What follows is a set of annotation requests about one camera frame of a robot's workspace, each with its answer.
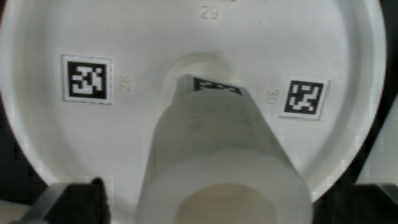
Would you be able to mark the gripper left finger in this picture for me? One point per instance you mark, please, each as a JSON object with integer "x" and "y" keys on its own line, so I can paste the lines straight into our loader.
{"x": 72, "y": 204}

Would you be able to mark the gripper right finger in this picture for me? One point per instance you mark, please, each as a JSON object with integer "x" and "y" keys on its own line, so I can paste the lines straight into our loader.
{"x": 361, "y": 204}

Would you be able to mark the white cylindrical table leg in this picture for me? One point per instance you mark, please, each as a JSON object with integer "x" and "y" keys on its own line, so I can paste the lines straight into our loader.
{"x": 221, "y": 179}

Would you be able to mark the white round table top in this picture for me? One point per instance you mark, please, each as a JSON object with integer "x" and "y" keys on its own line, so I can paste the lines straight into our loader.
{"x": 95, "y": 54}

